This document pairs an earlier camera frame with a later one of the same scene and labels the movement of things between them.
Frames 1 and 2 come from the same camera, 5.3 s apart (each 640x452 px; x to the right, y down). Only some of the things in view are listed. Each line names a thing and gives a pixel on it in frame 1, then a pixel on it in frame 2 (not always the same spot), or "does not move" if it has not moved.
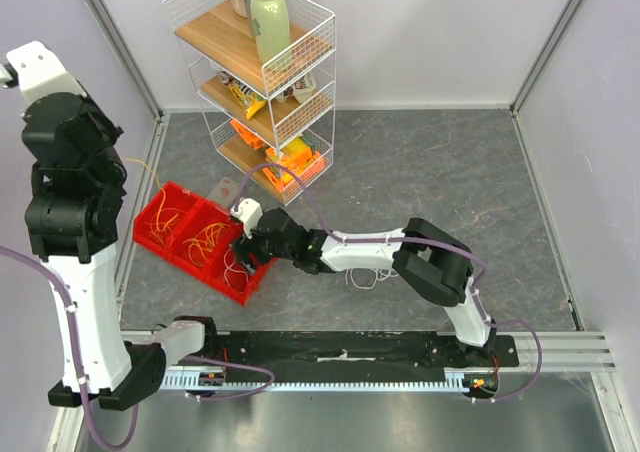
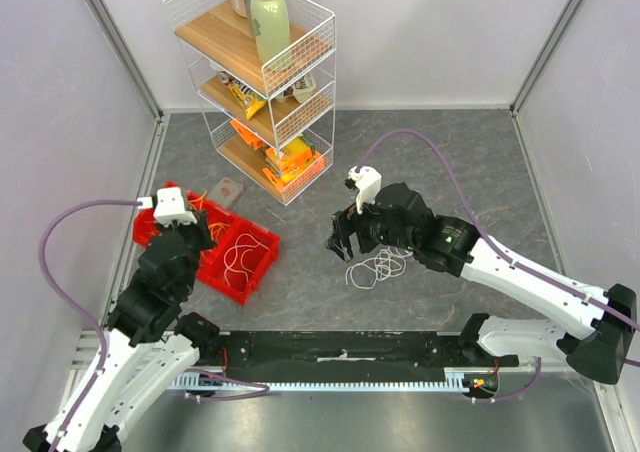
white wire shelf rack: x=262 y=55 does not move
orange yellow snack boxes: x=292 y=161 does not move
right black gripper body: x=248 y=247 → x=353 y=226
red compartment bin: x=201 y=236 does not move
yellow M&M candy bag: x=249 y=101 does not move
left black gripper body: x=114 y=162 → x=199 y=237
